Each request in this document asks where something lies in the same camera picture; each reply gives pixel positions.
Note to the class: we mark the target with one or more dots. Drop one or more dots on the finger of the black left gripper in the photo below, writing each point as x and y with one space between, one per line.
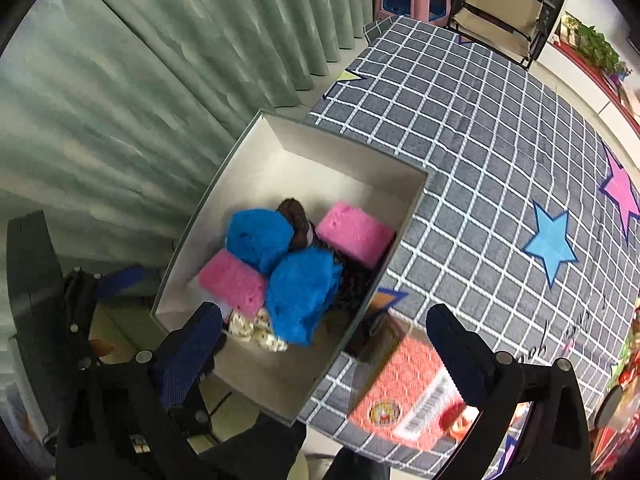
132 281

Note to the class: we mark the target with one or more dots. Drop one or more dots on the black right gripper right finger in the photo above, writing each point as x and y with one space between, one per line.
554 441

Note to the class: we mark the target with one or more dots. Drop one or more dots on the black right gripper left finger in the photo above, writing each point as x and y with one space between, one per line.
115 421

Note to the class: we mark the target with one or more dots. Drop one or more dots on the white dotted scrunchie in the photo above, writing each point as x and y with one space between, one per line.
257 330

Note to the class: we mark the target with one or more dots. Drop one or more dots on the blue mesh cloth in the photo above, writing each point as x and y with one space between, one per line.
300 289

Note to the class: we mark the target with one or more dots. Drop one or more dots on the purple brown knit hat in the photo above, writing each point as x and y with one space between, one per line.
304 234

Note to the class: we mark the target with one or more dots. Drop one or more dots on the pink foam sponge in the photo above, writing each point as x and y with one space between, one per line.
234 282
355 234

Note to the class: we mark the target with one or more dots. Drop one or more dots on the leopard print scrunchie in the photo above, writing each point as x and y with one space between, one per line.
356 280

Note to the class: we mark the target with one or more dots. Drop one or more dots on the red snack box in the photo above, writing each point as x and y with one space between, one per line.
401 391

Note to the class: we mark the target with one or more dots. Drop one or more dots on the white storage box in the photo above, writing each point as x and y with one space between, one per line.
278 158

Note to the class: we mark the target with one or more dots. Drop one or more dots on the grey-green curtain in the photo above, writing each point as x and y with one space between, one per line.
115 114

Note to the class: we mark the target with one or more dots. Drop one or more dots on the grey grid carpet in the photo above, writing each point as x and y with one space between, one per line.
513 232

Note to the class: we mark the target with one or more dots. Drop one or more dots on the red low shelf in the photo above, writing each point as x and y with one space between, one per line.
592 87

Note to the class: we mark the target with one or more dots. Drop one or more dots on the green plant on shelf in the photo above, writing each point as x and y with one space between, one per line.
593 47

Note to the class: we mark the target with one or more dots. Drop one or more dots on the folding chair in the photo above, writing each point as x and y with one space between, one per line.
516 29

